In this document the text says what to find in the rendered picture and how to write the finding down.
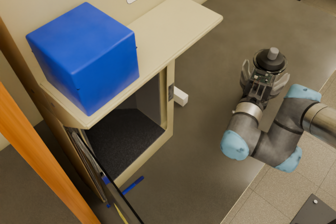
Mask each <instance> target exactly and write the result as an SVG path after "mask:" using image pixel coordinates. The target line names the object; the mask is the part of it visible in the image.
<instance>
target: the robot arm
mask: <svg viewBox="0 0 336 224"><path fill-rule="evenodd" d="M249 65H250V64H249V60H247V59H245V61H244V62H243V65H242V69H241V74H240V80H239V83H240V86H241V88H242V91H243V93H244V94H245V95H244V96H245V98H242V99H241V100H240V101H239V103H238V105H237V106H236V108H235V110H232V112H231V113H233V115H232V117H231V119H230V122H229V124H228V126H227V128H226V130H225V132H224V133H223V137H222V140H221V142H220V149H221V151H222V152H223V153H224V154H225V155H226V156H227V157H229V158H231V159H233V160H234V159H236V160H237V161H242V160H244V159H245V158H246V157H247V156H249V157H252V158H254V159H257V160H259V161H261V162H263V163H265V164H267V165H270V166H271V167H272V168H275V169H278V170H280V171H283V172H286V173H291V172H293V171H294V170H295V169H296V168H297V166H298V164H299V162H300V159H301V157H302V149H301V148H300V147H298V146H297V144H298V142H299V140H300V138H301V136H302V134H303V132H304V131H306V132H308V133H309V134H311V135H313V136H314V137H316V138H318V139H320V140H321V141H323V142H325V143H326V144H328V145H330V146H331V147H333V148H335V149H336V109H334V108H332V107H330V106H327V105H325V104H323V103H321V102H320V101H321V100H320V99H321V97H322V95H321V94H320V93H319V92H317V91H315V90H312V89H310V88H307V87H305V86H302V85H299V84H293V85H292V86H291V87H290V88H289V90H288V92H287V94H286V96H285V97H284V98H283V99H284V100H283V102H282V104H281V106H280V108H279V110H278V112H277V114H276V116H275V118H274V120H273V122H272V124H271V126H270V128H269V131H268V133H267V132H264V131H262V130H259V129H258V126H259V124H260V121H261V118H262V115H263V110H264V107H263V105H262V104H261V103H264V102H267V101H268V100H270V99H273V98H275V97H277V96H278V95H279V93H280V92H281V91H282V89H283V88H284V86H285V85H286V83H287V82H288V80H289V78H290V74H288V73H285V74H284V75H283V76H282V77H281V78H280V79H279V80H278V81H277V82H275V80H276V77H277V75H276V76H275V78H274V80H273V83H271V81H272V78H273V74H271V73H268V72H265V71H262V70H259V69H256V68H253V69H252V72H251V73H250V71H249ZM270 83H271V84H270ZM260 102H261V103H260Z"/></svg>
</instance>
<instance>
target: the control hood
mask: <svg viewBox="0 0 336 224"><path fill-rule="evenodd" d="M222 20H223V16H222V15H220V14H218V13H216V12H214V11H212V10H210V9H208V8H206V7H204V6H202V5H200V4H198V3H196V2H194V1H192V0H165V1H164V2H162V3H161V4H159V5H158V6H156V7H155V8H153V9H152V10H150V11H149V12H147V13H146V14H144V15H143V16H141V17H140V18H138V19H136V20H135V21H133V22H132V23H130V24H129V25H127V26H126V27H128V28H129V29H131V30H132V31H134V34H135V43H136V47H137V49H136V51H137V60H138V68H139V78H138V79H137V80H135V81H134V82H133V83H132V84H130V85H129V86H128V87H127V88H125V89H124V90H123V91H122V92H120V93H119V94H118V95H116V96H115V97H114V98H113V99H111V100H110V101H109V102H108V103H106V104H105V105H104V106H103V107H101V108H100V109H99V110H97V111H96V112H95V113H94V114H92V115H91V116H87V115H86V114H84V113H83V112H82V111H81V110H80V109H79V108H78V107H76V106H75V105H74V104H73V103H72V102H71V101H70V100H69V99H67V98H66V97H65V96H64V95H63V94H62V93H61V92H59V91H58V90H57V89H56V88H55V87H54V86H53V85H51V84H50V83H49V82H48V81H47V79H46V80H44V81H43V82H41V83H40V85H39V86H40V88H41V90H42V92H43V94H44V96H45V97H46V99H47V101H48V103H49V105H50V106H51V108H52V110H53V112H54V114H55V115H56V117H57V119H58V120H59V121H60V122H61V123H62V124H63V125H64V126H65V127H71V128H78V129H85V130H89V129H90V128H91V127H92V126H94V125H95V124H96V123H97V122H98V121H100V120H101V119H102V118H103V117H105V116H106V115H107V114H108V113H110V112H111V111H112V110H113V109H114V108H116V107H117V106H118V105H119V104H121V103H122V102H123V101H124V100H126V99H127V98H128V97H129V96H130V95H132V94H133V93H134V92H135V91H137V90H138V89H139V88H140V87H142V86H143V85H144V84H145V83H146V82H148V81H149V80H150V79H151V78H153V77H154V76H155V75H156V74H158V73H159V72H160V71H161V70H162V69H164V68H165V67H166V66H167V65H169V64H170V63H171V62H172V61H174V60H175V59H176V58H177V57H178V56H180V55H181V54H182V53H183V52H185V51H186V50H187V49H188V48H190V47H191V46H192V45H193V44H194V43H196V42H197V41H198V40H199V39H201V38H202V37H203V36H204V35H206V34H207V33H208V32H209V31H210V30H212V29H213V28H214V27H215V26H217V25H218V24H219V23H220V22H221V21H222Z"/></svg>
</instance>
